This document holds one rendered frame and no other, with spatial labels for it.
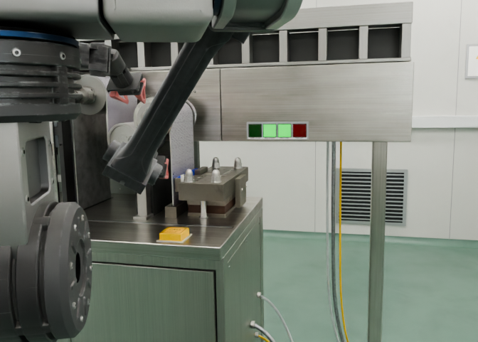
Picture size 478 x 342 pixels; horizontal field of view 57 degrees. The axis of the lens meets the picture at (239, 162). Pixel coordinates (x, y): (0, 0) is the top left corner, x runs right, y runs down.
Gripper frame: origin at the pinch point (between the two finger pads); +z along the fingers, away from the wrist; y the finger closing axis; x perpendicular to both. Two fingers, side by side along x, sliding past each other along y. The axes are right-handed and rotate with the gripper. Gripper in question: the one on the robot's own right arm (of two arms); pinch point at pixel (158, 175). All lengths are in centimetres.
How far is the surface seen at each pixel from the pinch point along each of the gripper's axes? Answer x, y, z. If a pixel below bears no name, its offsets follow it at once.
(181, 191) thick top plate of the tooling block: -2.4, 5.5, 8.6
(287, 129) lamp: 32, 38, 29
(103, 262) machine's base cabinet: -29.1, -13.6, 0.3
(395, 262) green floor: 25, 104, 245
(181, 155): 14.0, 0.9, 14.3
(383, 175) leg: 22, 77, 54
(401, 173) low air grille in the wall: 106, 114, 255
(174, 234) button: -21.1, 11.2, -6.9
